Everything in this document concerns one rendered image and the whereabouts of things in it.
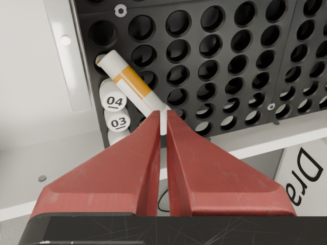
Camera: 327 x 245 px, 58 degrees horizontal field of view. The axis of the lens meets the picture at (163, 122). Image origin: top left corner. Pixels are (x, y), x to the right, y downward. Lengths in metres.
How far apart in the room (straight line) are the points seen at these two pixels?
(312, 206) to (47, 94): 0.32
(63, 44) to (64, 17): 0.02
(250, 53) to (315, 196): 0.25
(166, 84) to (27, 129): 0.12
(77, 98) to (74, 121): 0.03
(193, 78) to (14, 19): 0.11
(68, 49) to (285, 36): 0.13
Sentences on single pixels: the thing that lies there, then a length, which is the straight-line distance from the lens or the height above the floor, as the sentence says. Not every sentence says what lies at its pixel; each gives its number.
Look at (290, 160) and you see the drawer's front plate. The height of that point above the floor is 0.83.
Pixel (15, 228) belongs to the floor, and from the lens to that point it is 1.76.
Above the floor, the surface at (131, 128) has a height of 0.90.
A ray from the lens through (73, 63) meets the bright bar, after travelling 0.20.
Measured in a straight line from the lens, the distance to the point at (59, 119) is 0.24.
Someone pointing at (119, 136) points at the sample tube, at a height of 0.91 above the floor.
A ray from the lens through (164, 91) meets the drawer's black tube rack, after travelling 0.16.
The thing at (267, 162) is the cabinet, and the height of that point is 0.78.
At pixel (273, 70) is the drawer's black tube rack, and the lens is 0.19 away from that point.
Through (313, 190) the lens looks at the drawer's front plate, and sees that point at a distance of 0.39.
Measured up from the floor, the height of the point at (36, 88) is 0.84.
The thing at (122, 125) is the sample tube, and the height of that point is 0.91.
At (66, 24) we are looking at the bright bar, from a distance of 0.19.
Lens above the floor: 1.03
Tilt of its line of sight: 49 degrees down
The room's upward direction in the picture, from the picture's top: 153 degrees clockwise
